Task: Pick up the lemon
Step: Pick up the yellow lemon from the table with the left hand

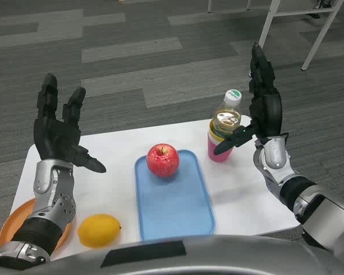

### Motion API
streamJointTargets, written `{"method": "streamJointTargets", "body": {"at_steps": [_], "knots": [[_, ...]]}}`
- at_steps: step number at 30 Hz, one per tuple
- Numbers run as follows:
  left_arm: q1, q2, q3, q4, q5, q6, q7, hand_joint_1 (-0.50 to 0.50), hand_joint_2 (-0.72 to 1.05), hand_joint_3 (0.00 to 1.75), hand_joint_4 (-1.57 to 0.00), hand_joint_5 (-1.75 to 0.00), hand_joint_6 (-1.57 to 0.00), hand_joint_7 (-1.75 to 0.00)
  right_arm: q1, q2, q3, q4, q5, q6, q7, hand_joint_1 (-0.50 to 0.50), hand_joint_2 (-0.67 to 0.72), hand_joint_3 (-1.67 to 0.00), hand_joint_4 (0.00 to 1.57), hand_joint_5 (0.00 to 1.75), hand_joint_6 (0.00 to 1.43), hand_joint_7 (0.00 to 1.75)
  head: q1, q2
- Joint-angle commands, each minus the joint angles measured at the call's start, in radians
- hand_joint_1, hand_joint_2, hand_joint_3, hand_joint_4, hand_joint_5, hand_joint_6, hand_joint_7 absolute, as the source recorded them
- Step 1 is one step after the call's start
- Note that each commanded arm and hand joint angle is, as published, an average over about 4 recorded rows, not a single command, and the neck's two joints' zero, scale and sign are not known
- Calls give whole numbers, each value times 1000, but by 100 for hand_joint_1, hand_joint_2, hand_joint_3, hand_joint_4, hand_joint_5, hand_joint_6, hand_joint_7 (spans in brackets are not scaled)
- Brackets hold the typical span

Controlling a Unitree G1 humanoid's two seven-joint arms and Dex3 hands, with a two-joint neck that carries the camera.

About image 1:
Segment white metal table frame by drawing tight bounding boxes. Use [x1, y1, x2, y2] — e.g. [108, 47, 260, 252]
[257, 0, 342, 72]

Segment red apple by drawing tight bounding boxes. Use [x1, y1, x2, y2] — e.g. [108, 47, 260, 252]
[146, 143, 181, 178]

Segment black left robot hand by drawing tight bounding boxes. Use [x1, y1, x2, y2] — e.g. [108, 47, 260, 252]
[33, 73, 107, 174]

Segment yellow lemon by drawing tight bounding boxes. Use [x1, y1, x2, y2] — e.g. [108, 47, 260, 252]
[77, 214, 123, 248]

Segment blue plastic tray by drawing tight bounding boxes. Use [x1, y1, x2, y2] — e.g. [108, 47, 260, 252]
[134, 150, 216, 242]

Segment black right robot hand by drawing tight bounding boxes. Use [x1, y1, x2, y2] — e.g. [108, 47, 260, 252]
[213, 42, 284, 156]

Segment clear bottle with white cap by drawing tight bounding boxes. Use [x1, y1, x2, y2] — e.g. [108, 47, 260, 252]
[211, 89, 243, 139]

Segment pink plastic cup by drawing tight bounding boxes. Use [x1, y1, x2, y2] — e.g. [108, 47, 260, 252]
[208, 133, 236, 163]

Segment white plastic cup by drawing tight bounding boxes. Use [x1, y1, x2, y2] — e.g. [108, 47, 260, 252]
[208, 128, 229, 146]

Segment orange plate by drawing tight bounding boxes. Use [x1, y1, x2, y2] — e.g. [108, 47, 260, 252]
[0, 198, 71, 253]

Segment yellow plastic cup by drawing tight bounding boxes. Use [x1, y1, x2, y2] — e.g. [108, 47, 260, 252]
[209, 117, 227, 141]

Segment silver robot chest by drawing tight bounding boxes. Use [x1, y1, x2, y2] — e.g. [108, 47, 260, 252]
[45, 234, 344, 275]

